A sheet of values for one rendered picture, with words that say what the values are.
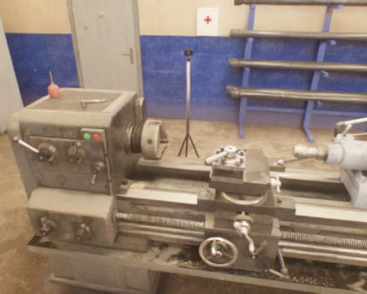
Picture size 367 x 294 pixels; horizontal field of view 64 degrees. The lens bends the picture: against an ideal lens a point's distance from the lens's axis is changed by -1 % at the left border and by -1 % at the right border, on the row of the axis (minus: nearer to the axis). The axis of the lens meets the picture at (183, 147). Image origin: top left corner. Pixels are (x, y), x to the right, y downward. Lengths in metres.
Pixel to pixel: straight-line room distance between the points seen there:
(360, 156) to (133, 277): 1.63
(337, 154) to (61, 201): 1.62
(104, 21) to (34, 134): 3.37
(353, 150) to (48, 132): 1.68
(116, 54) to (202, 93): 1.49
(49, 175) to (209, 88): 3.36
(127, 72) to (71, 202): 3.39
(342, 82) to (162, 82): 2.73
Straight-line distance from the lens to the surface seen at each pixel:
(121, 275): 2.26
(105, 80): 5.17
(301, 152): 1.81
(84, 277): 2.43
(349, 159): 1.85
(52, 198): 1.96
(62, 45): 5.43
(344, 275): 2.16
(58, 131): 1.76
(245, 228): 1.53
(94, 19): 5.05
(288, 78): 4.81
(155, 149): 1.74
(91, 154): 1.71
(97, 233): 1.89
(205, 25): 4.52
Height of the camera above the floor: 1.91
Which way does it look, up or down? 28 degrees down
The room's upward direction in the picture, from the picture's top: straight up
